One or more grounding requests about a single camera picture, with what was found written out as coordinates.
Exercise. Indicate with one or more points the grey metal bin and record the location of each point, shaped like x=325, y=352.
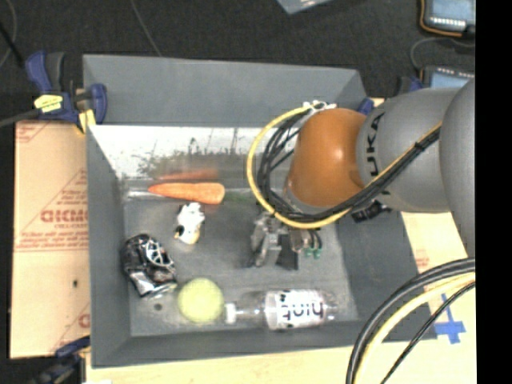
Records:
x=224, y=94

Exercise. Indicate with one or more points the black crumpled packet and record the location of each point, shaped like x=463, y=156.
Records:
x=146, y=260

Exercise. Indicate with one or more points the clear plastic bottle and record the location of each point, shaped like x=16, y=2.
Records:
x=296, y=309

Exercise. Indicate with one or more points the white toy animal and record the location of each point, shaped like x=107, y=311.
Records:
x=190, y=222

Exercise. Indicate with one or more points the orange toy carrot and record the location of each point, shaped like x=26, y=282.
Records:
x=188, y=192

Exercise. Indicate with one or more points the black cylinder on white bracket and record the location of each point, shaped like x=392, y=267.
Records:
x=370, y=213

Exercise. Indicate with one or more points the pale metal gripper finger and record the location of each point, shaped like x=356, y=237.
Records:
x=256, y=250
x=270, y=252

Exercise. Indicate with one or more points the yellow-green tennis ball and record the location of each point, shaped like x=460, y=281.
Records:
x=201, y=299

